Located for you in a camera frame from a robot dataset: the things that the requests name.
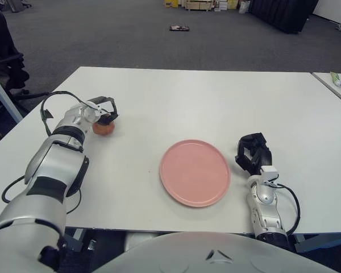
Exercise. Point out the grey robot torso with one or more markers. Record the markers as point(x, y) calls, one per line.
point(210, 253)

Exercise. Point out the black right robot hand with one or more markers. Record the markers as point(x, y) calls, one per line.
point(262, 156)

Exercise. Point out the pale yellow boxes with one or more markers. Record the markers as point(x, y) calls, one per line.
point(233, 4)

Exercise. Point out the pink round plate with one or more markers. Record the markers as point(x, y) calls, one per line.
point(195, 173)

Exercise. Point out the red yellow apple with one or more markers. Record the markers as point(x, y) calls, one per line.
point(103, 130)

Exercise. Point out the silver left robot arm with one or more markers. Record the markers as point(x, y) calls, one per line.
point(54, 167)

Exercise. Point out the distant office chair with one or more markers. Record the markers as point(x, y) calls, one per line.
point(26, 3)

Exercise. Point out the black tray with items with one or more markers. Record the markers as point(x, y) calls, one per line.
point(179, 28)

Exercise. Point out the green white tube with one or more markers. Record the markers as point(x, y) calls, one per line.
point(335, 78)

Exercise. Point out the blue grey table frame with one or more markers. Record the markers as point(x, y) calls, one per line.
point(321, 242)

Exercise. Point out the white plastic bag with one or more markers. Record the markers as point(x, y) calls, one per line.
point(243, 8)

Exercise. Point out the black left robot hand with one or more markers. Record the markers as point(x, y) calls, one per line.
point(106, 120)

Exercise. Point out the white stacked boxes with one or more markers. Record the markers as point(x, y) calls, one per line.
point(220, 4)

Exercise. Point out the yellow cardboard box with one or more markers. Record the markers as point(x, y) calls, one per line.
point(172, 3)

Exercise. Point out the wooden crate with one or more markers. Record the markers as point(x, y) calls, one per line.
point(199, 5)

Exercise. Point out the black partition curtain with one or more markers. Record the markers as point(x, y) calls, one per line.
point(284, 14)

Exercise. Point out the white desk leg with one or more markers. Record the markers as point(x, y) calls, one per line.
point(4, 98)

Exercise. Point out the black office chair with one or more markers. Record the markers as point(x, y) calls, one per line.
point(5, 57)

